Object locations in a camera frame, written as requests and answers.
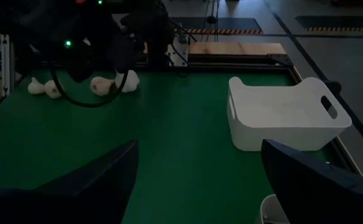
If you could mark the black striped-edge floor mat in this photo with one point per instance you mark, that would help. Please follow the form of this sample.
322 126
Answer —
340 21
231 23

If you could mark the black clamp knob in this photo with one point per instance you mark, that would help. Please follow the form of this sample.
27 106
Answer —
332 87

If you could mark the white garlic bulb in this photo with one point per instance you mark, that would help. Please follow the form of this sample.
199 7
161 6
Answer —
102 85
52 90
35 87
132 81

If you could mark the silver arm base bracket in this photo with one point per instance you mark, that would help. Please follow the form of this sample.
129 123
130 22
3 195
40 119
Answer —
181 56

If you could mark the green table mat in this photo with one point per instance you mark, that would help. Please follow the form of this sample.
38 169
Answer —
184 124

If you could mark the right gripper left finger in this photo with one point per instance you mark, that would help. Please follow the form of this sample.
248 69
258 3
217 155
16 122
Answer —
76 199

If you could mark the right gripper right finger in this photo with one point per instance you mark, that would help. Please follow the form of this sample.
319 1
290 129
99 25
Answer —
324 196

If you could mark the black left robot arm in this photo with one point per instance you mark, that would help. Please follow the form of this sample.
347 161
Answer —
29 31

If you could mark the white aluminium frame post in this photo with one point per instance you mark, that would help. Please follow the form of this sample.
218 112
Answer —
6 62

